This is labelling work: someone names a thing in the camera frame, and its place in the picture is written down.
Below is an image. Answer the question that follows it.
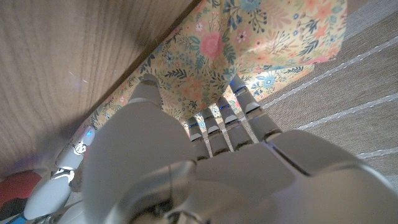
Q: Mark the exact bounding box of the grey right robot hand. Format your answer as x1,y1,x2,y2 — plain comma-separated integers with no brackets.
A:
23,126,97,222

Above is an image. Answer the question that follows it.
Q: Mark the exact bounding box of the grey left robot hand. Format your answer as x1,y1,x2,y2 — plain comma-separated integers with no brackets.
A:
82,73,398,224

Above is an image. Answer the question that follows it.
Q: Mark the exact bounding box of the floral wrapping paper sheet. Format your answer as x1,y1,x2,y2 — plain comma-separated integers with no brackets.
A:
71,0,348,131

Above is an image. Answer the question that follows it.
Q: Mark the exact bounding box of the red ball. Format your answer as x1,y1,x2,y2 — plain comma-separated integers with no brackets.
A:
0,170,43,209

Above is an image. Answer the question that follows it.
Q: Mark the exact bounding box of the beige striped backdrop cloth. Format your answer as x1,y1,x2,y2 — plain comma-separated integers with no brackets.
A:
257,0,398,187

